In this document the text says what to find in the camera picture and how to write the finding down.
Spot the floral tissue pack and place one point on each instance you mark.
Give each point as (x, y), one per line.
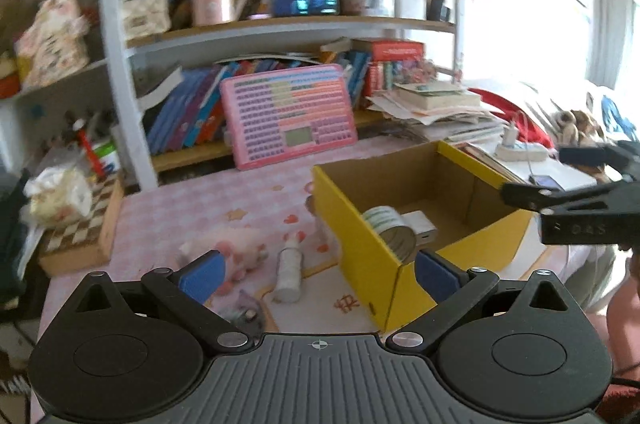
(58, 196)

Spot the pink learning tablet toy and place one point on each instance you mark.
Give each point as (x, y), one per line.
(285, 114)

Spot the white charger block in box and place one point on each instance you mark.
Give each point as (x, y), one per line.
(423, 228)

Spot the printed packing tape roll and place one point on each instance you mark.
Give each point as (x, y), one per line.
(393, 230)

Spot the pink checkered table mat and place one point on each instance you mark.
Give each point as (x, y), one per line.
(322, 269)

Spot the pink floral ornament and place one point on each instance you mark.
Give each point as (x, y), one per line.
(54, 44)

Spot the pile of dark clothes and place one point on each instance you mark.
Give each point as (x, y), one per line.
(13, 236)

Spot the stack of papers and books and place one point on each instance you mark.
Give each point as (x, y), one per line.
(440, 111)

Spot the red dictionary book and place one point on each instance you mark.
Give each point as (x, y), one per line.
(390, 50)

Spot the row of blue purple books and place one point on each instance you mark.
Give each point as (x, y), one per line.
(192, 113)

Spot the green lidded white jar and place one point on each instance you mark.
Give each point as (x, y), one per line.
(108, 156)

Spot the wooden chess box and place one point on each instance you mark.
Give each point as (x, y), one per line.
(88, 243)

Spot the red glue bottle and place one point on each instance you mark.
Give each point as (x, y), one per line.
(78, 127)

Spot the white spray bottle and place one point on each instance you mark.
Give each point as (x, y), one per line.
(289, 272)

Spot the yellow cardboard box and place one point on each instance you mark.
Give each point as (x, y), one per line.
(458, 193)

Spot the pink plush toy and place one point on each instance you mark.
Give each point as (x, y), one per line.
(240, 253)

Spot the grey staples box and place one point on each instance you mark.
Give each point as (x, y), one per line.
(246, 314)

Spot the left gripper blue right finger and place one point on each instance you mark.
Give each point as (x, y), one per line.
(458, 294)

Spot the white metal shelf frame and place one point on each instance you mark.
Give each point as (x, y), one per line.
(128, 65)

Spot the white quilted handbag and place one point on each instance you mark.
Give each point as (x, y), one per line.
(144, 18)

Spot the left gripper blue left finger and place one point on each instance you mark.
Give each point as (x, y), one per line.
(184, 292)

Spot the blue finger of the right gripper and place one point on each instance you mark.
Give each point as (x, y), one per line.
(619, 199)
(622, 156)

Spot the blue digital clock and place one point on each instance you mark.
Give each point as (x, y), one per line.
(304, 8)

